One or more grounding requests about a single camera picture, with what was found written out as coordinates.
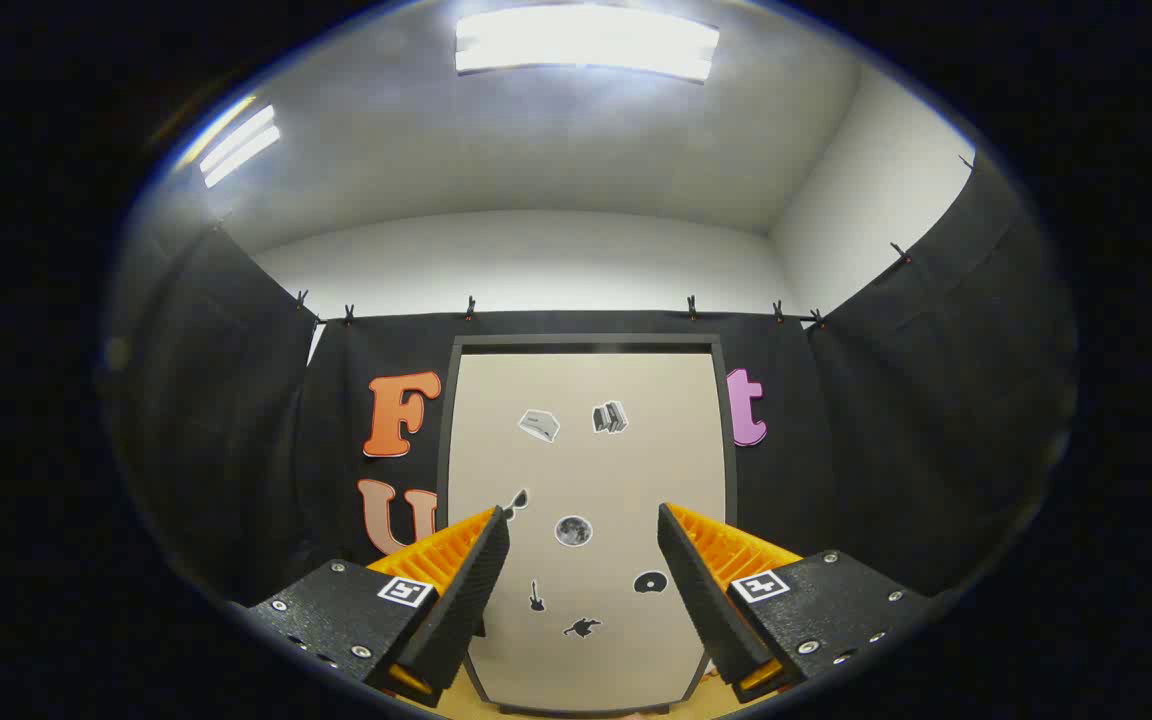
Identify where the dark grey shoe cabinet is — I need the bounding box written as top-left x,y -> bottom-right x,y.
436,334 -> 739,717

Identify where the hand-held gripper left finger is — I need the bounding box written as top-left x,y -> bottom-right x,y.
236,505 -> 512,709

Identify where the wide ceiling light panel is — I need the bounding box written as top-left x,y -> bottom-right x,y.
454,5 -> 720,83

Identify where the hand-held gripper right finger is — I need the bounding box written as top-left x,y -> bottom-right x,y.
656,502 -> 937,706

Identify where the beige shoe cabinet door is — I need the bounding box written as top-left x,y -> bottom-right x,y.
448,352 -> 729,713

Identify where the black backdrop cloth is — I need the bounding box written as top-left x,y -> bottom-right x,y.
106,150 -> 1077,613

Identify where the narrow ceiling light strip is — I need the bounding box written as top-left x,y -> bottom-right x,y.
198,98 -> 282,189

